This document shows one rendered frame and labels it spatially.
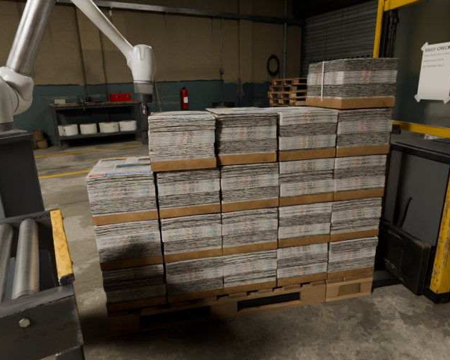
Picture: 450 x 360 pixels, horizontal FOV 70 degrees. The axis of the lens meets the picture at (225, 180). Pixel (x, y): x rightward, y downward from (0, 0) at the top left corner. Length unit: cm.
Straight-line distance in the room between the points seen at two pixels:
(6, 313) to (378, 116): 160
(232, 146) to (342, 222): 74
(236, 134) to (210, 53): 760
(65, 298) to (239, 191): 99
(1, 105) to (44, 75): 635
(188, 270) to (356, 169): 98
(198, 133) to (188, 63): 736
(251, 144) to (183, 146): 31
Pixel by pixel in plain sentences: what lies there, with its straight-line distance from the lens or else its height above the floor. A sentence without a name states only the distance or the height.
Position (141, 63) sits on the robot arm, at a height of 129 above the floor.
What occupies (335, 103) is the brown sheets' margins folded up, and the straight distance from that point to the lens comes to 167.
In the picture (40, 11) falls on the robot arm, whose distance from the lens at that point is 180.
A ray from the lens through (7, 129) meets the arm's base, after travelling 165.
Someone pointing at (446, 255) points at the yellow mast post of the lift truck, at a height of 32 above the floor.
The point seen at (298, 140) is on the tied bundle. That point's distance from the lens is 155.
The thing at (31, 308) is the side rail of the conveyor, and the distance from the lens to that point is 74.
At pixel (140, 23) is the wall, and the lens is 843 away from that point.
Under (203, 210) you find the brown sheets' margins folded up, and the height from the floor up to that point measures 63.
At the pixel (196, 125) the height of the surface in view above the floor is 103.
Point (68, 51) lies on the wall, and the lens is 804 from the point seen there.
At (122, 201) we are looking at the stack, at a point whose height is 70.
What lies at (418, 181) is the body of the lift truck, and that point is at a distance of 228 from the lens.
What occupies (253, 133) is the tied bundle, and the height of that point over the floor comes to 97.
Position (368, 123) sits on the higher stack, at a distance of 172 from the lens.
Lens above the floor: 119
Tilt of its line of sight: 17 degrees down
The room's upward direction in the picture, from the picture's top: 1 degrees counter-clockwise
